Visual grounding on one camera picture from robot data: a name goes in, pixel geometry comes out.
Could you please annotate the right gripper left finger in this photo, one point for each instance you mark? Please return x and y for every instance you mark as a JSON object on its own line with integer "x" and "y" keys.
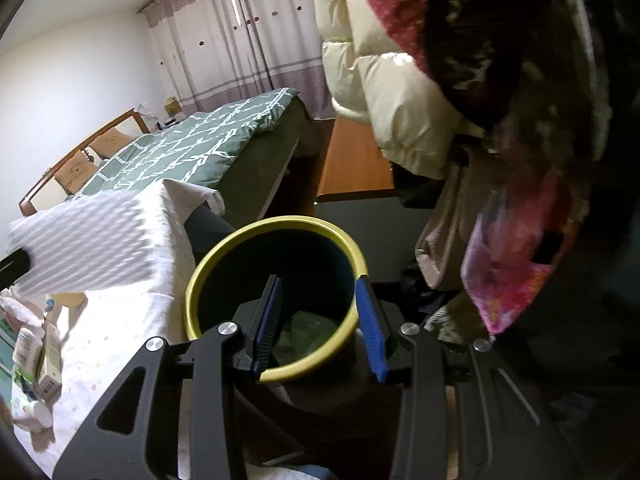
{"x": 133, "y": 430}

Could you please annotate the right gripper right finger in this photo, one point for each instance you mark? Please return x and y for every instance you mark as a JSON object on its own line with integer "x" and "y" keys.
{"x": 463, "y": 414}

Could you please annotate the clear plastic bottle green label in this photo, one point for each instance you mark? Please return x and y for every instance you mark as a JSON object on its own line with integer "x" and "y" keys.
{"x": 27, "y": 350}

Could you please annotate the white foam sheet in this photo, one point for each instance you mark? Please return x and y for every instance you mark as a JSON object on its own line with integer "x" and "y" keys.
{"x": 82, "y": 245}

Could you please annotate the green plastic bag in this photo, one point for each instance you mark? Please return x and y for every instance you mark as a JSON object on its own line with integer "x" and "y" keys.
{"x": 303, "y": 335}

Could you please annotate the yellow rimmed trash bin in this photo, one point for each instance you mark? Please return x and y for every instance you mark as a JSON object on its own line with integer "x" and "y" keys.
{"x": 289, "y": 284}

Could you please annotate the white dotted table cloth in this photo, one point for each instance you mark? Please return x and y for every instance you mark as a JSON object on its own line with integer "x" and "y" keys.
{"x": 101, "y": 336}

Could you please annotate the pink floral hanging bag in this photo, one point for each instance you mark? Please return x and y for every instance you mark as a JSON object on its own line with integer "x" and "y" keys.
{"x": 518, "y": 240}

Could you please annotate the wooden bed headboard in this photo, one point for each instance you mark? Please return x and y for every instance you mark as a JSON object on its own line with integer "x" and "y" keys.
{"x": 46, "y": 192}

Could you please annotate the left brown pillow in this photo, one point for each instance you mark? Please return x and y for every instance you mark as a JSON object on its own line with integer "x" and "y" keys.
{"x": 75, "y": 173}

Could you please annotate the brown pillow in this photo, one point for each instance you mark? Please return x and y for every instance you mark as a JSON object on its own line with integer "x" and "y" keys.
{"x": 75, "y": 173}
{"x": 110, "y": 142}

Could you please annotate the green plaid bed duvet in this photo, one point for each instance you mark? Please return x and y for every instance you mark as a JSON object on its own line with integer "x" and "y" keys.
{"x": 198, "y": 150}

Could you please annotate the right brown pillow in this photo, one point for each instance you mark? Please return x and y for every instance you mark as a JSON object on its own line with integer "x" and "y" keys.
{"x": 110, "y": 142}

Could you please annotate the wooden desk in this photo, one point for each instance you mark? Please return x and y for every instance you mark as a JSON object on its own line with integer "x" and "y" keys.
{"x": 354, "y": 168}

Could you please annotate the small cardboard box far nightstand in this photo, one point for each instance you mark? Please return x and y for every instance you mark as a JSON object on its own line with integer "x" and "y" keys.
{"x": 172, "y": 106}

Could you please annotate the cream puffer jacket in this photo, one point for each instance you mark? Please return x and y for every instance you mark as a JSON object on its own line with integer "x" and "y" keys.
{"x": 371, "y": 80}

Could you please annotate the pink white curtains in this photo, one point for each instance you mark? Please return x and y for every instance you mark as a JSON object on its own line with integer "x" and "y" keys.
{"x": 214, "y": 52}

